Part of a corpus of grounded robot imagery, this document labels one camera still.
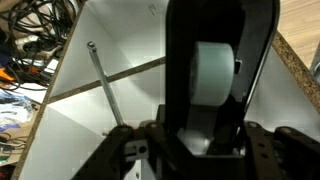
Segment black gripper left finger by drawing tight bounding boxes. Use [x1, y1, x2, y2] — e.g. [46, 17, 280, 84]
[71, 104, 174, 180]

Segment black cable bundle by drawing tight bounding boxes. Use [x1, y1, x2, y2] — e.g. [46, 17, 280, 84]
[0, 0, 80, 93]

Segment white power strip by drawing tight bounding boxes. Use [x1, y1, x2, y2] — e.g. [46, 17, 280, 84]
[14, 34, 64, 71]

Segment thin metal rod round tip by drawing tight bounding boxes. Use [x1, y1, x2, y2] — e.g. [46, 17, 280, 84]
[86, 41, 125, 128]

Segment black tape dispenser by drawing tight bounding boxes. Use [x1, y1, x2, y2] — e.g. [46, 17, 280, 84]
[164, 0, 281, 158]

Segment white tape roll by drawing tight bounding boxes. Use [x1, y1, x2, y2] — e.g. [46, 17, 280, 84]
[178, 41, 236, 154]

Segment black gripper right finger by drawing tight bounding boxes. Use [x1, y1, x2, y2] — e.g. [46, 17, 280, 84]
[244, 121, 320, 180]

